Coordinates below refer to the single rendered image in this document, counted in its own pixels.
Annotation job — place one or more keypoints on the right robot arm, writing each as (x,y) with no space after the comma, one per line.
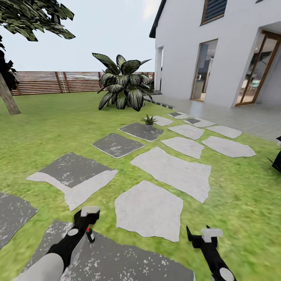
(208,243)

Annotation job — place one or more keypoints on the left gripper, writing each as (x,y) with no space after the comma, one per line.
(89,219)

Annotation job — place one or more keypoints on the fixed window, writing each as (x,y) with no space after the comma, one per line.
(204,66)

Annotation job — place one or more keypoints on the tree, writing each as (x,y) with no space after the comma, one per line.
(23,16)
(5,68)

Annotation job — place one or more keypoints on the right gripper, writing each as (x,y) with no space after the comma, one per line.
(198,242)

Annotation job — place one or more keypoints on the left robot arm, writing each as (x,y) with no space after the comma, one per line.
(52,265)

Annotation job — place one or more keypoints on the insectifuge atomizer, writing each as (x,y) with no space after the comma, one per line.
(90,235)

